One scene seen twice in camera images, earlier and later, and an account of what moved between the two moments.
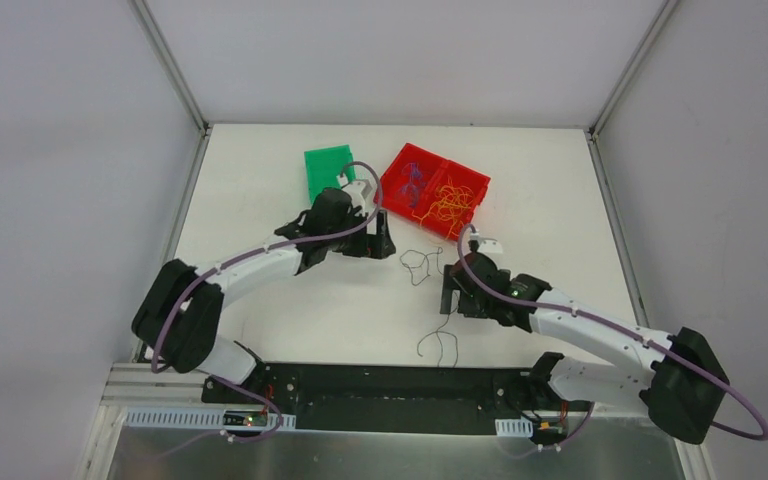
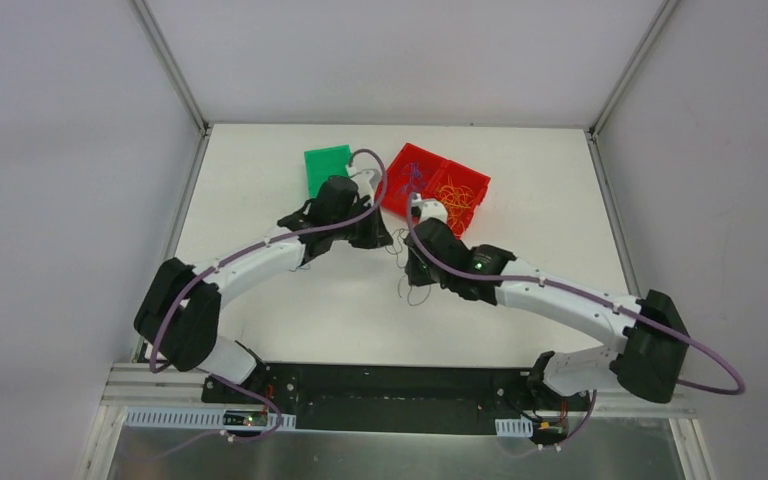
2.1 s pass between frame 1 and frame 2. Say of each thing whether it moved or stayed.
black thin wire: moved
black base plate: stayed
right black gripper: moved
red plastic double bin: stayed
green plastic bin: stayed
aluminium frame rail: stayed
